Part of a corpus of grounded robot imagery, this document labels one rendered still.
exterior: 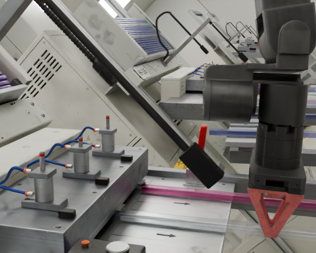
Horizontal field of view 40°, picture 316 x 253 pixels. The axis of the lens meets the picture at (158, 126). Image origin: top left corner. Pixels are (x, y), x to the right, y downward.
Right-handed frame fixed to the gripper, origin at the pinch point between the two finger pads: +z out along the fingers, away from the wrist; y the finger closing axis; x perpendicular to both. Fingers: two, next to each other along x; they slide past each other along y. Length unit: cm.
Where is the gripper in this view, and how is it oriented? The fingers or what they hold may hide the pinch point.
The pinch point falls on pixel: (270, 228)
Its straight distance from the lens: 60.8
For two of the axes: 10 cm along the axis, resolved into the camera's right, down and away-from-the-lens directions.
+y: -2.4, 2.2, -9.5
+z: -0.2, 9.7, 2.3
